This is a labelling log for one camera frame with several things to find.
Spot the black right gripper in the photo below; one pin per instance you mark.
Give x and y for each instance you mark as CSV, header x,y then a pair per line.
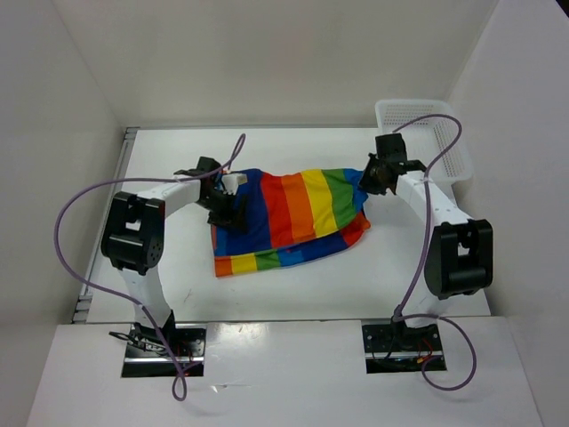
x,y
364,183

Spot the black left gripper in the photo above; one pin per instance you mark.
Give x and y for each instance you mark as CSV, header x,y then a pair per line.
x,y
237,216

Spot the rainbow striped shorts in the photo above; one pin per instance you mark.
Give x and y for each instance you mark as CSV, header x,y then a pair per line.
x,y
291,219

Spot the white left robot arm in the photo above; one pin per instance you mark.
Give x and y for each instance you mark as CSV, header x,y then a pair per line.
x,y
133,236

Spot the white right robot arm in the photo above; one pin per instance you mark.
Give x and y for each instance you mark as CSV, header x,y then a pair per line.
x,y
457,251

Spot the white plastic basket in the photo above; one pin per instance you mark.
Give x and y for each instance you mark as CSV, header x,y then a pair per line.
x,y
427,133

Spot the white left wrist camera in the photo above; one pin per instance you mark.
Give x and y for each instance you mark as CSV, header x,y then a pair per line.
x,y
230,182

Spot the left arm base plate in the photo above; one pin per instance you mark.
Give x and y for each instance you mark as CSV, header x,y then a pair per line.
x,y
146,356

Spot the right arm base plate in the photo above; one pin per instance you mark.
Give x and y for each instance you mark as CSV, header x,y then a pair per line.
x,y
398,348

